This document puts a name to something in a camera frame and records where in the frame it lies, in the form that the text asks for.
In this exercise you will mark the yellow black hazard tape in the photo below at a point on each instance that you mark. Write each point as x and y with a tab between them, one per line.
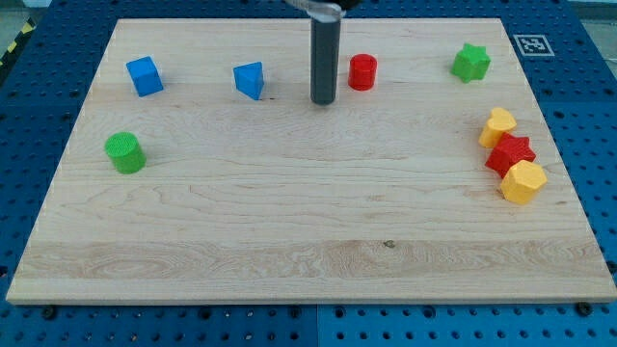
15	48

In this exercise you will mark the yellow heart block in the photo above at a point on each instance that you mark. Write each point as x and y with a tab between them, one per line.
499	122

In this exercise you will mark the red cylinder block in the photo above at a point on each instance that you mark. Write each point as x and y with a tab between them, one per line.
362	72

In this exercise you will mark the blue triangle block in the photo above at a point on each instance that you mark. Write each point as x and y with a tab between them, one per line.
249	79

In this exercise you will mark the blue cube block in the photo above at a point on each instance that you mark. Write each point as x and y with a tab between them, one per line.
145	76

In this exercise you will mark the light wooden board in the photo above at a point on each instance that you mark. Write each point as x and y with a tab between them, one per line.
382	197

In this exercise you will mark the green star block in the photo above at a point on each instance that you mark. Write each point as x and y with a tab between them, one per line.
471	63

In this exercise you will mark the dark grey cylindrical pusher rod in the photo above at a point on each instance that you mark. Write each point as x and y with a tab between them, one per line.
324	54

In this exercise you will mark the yellow hexagon block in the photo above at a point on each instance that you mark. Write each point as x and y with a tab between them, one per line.
523	181

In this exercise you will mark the green cylinder block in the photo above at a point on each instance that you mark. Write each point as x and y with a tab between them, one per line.
125	152

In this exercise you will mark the white fiducial marker tag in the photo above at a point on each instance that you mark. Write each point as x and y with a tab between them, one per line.
533	45

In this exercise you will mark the red star block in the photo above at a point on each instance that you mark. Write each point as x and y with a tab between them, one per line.
509	151

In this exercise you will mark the translucent rod mount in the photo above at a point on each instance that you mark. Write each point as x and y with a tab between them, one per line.
320	11

